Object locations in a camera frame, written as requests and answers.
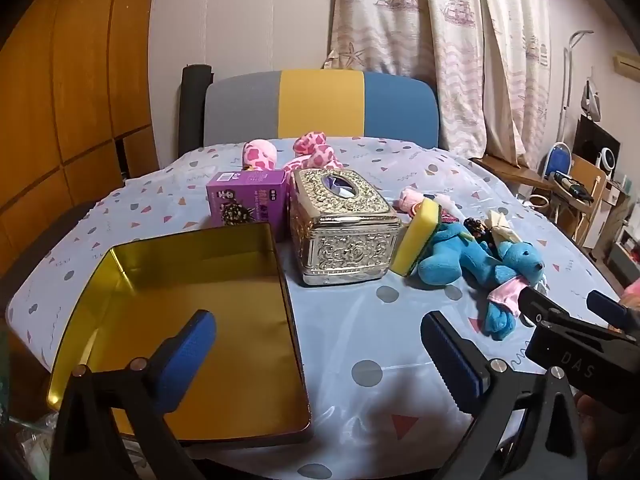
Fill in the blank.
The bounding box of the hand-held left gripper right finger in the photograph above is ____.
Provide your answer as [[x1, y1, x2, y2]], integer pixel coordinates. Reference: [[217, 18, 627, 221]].
[[421, 311, 588, 480]]

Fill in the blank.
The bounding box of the black monitor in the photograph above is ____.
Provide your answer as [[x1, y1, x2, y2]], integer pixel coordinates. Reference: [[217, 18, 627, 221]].
[[572, 115, 621, 171]]

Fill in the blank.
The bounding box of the white steamer pole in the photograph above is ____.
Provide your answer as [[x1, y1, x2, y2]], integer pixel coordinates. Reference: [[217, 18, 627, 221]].
[[555, 29, 596, 151]]

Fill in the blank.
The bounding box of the garment steamer head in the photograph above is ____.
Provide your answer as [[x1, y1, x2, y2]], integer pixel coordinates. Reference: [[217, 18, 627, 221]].
[[580, 77, 603, 121]]

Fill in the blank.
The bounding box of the ornate silver tissue box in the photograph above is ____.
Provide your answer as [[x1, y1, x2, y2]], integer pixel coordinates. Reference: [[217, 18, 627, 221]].
[[289, 167, 402, 288]]

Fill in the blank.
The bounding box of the blue monster plush toy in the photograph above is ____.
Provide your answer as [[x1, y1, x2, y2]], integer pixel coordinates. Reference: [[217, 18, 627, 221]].
[[407, 222, 503, 286]]

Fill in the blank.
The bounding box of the grey yellow blue chair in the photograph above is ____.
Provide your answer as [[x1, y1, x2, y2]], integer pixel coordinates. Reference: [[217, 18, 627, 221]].
[[202, 69, 441, 153]]

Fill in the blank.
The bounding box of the pink towel with blue band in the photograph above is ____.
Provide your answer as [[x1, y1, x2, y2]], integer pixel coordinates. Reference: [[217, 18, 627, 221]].
[[392, 187, 458, 221]]

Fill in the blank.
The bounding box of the yellow sponge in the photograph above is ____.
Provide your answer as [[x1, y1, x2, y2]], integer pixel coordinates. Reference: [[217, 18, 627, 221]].
[[390, 197, 442, 278]]

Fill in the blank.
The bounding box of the clear plastic bag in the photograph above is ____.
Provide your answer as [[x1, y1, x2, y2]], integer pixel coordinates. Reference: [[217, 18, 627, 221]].
[[10, 410, 61, 480]]

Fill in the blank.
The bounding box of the dark grey chair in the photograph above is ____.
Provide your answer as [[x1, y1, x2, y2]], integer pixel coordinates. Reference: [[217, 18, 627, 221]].
[[0, 201, 98, 291]]

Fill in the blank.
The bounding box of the black braided hair piece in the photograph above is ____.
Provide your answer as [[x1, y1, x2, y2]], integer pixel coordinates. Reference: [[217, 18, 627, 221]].
[[462, 216, 493, 256]]

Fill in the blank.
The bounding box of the blue folding stool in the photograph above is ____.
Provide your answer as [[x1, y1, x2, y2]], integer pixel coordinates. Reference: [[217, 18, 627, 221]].
[[542, 142, 573, 176]]

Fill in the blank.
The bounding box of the wooden side desk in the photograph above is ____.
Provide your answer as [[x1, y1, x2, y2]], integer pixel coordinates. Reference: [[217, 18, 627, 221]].
[[472, 155, 551, 196]]

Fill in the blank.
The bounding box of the ship print curtain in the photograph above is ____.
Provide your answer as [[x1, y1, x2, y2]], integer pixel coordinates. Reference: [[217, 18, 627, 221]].
[[327, 0, 551, 166]]

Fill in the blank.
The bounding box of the black hair tool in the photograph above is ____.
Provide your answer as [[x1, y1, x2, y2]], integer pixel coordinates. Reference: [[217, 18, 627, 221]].
[[550, 171, 596, 203]]

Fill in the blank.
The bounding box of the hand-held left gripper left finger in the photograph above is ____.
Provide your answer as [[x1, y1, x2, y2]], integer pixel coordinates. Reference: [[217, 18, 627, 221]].
[[50, 310, 218, 480]]

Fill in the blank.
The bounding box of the gold tin tray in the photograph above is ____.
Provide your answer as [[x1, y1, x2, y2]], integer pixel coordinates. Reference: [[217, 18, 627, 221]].
[[46, 222, 313, 448]]

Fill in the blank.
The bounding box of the wall air conditioner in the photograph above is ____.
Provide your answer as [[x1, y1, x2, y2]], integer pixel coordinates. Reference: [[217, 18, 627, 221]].
[[614, 52, 640, 81]]

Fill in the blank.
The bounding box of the purple cardboard box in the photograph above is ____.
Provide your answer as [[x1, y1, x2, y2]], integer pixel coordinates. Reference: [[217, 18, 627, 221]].
[[206, 170, 288, 231]]

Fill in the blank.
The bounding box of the wooden board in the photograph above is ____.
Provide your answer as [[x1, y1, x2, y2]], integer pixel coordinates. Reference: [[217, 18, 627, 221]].
[[570, 155, 607, 241]]

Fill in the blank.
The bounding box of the wooden wardrobe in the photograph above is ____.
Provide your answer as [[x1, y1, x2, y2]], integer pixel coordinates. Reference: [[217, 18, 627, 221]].
[[0, 0, 161, 281]]

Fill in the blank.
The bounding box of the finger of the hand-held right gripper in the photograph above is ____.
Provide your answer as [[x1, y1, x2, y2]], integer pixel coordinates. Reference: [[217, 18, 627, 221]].
[[587, 290, 633, 331], [517, 287, 566, 326]]

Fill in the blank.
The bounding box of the pink spotted plush toy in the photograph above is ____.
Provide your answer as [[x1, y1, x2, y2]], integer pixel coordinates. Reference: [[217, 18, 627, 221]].
[[242, 131, 346, 173]]

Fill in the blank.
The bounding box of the black rolled mat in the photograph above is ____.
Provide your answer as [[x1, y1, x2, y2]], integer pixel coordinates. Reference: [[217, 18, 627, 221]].
[[179, 64, 215, 158]]

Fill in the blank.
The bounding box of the blue teddy bear pink dress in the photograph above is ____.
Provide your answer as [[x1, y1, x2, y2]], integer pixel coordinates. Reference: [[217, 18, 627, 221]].
[[475, 240, 546, 342]]

